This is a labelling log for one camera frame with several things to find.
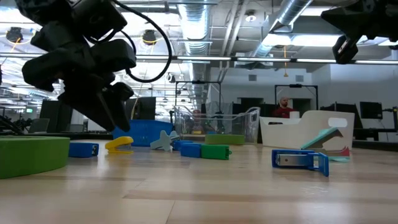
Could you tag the teal staple remover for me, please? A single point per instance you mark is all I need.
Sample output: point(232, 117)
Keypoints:
point(323, 134)

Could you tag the green masking tape roll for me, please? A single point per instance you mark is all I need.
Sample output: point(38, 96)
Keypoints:
point(224, 139)
point(31, 155)

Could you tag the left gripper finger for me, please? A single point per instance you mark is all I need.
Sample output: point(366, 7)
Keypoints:
point(119, 102)
point(93, 109)

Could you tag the blue slotted plastic basket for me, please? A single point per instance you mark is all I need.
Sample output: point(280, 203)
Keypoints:
point(146, 130)

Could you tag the black computer monitor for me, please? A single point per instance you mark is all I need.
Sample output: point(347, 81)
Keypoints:
point(371, 110)

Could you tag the grey-blue toy plane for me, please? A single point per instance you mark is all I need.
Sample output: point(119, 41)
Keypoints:
point(163, 142)

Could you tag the white plastic bin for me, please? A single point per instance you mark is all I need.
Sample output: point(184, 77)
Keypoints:
point(292, 133)

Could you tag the blue mini stapler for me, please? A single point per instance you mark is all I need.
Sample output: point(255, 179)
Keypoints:
point(180, 144)
point(81, 150)
point(190, 150)

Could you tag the person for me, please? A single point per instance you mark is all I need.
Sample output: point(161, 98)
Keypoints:
point(283, 111)

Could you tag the black gantry frame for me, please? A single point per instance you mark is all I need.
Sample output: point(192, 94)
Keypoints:
point(295, 85)

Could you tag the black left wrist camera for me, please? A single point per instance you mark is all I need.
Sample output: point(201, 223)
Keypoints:
point(96, 15)

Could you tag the green mini stapler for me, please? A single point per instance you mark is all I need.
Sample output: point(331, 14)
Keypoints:
point(214, 152)

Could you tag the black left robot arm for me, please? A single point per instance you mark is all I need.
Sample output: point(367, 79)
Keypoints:
point(46, 12)

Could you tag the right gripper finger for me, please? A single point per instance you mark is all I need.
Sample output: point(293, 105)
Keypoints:
point(349, 25)
point(348, 12)

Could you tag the black acoustic panel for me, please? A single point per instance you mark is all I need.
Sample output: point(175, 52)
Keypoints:
point(49, 115)

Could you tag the clear plastic bin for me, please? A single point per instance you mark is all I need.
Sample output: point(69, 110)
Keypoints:
point(245, 124)

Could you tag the yellow mini stapler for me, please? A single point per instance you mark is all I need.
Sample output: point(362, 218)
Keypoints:
point(118, 142)

